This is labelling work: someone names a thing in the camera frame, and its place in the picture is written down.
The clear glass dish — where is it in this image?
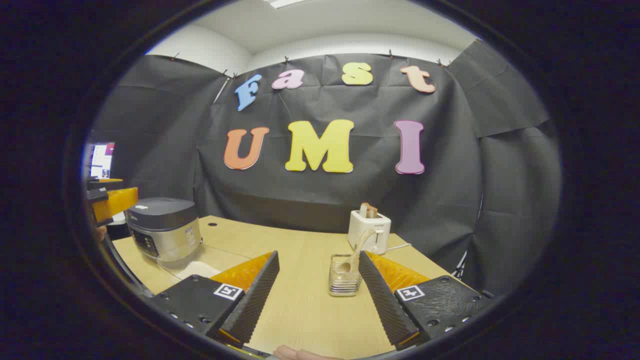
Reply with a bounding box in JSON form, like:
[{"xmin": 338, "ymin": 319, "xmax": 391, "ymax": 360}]
[{"xmin": 157, "ymin": 244, "xmax": 252, "ymax": 284}]

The computer monitor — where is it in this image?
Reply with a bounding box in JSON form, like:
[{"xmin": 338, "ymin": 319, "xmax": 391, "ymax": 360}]
[{"xmin": 89, "ymin": 142, "xmax": 116, "ymax": 179}]

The clear wire chopstick holder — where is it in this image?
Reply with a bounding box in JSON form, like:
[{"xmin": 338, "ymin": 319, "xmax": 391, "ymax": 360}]
[{"xmin": 328, "ymin": 254, "xmax": 364, "ymax": 297}]

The silver black rice cooker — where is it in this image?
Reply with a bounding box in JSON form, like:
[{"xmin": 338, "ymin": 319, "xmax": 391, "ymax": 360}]
[{"xmin": 125, "ymin": 197, "xmax": 203, "ymax": 264}]

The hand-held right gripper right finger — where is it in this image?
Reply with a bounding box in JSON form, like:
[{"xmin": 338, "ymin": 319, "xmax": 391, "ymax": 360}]
[{"xmin": 358, "ymin": 250, "xmax": 488, "ymax": 351}]

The white toaster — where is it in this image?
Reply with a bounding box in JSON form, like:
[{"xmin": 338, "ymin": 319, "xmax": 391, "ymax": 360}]
[{"xmin": 348, "ymin": 210, "xmax": 392, "ymax": 255}]

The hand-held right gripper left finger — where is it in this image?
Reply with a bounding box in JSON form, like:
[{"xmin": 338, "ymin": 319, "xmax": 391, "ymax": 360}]
[{"xmin": 150, "ymin": 251, "xmax": 281, "ymax": 349}]

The wooden spoon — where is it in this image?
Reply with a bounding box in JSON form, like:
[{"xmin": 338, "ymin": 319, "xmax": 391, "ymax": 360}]
[{"xmin": 334, "ymin": 227, "xmax": 378, "ymax": 274}]

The white metal frame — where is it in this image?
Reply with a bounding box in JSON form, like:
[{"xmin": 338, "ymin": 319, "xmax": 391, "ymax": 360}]
[{"xmin": 452, "ymin": 250, "xmax": 469, "ymax": 279}]

